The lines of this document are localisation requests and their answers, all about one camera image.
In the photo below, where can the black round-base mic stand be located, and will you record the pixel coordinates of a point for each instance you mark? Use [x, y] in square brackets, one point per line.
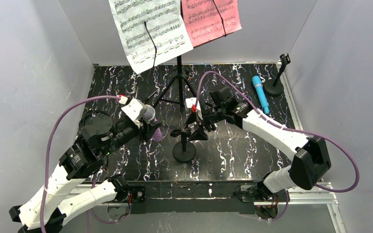
[183, 151]
[274, 87]

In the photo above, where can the blue toy microphone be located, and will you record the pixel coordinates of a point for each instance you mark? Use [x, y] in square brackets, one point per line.
[257, 83]

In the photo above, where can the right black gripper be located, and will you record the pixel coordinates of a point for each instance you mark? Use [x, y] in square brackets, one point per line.
[204, 119]

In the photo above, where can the purple glitter microphone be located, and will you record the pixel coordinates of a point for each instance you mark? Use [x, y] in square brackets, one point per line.
[151, 127]

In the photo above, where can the pink sheet music page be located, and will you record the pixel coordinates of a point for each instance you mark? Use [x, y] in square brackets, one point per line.
[208, 20]

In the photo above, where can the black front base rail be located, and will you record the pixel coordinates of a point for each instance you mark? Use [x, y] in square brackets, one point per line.
[202, 197]

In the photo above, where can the black tripod music stand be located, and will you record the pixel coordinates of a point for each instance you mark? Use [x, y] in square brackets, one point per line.
[181, 76]

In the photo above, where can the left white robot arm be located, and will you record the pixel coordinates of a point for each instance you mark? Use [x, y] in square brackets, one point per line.
[98, 138]

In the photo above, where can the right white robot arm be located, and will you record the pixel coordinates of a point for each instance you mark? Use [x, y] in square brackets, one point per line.
[309, 155]

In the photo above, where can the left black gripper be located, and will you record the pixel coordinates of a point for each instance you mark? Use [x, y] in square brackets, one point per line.
[145, 130]

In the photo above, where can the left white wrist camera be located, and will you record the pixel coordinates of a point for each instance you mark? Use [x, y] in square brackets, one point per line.
[133, 108]

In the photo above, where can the white sheet music page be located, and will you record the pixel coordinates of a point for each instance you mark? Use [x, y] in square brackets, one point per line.
[151, 31]

